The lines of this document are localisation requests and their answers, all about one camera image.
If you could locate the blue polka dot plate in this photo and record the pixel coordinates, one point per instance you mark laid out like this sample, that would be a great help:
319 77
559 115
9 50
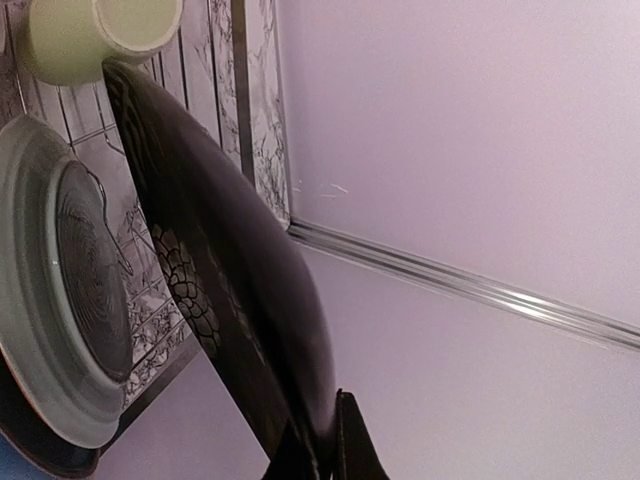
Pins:
34 440

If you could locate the pale green mug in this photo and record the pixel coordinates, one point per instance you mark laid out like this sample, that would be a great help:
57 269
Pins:
63 43

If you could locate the light green round plate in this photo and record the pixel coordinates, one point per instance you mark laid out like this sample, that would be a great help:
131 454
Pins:
65 331

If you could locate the black floral square plate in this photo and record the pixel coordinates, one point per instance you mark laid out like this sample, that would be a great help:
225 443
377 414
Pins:
234 273

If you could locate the right aluminium frame post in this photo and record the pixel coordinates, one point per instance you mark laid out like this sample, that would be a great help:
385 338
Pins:
438 276

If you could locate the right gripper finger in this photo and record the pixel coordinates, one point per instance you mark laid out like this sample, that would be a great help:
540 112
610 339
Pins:
354 455

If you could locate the metal wire dish rack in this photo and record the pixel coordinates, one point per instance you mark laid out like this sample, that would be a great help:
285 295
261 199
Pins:
222 67

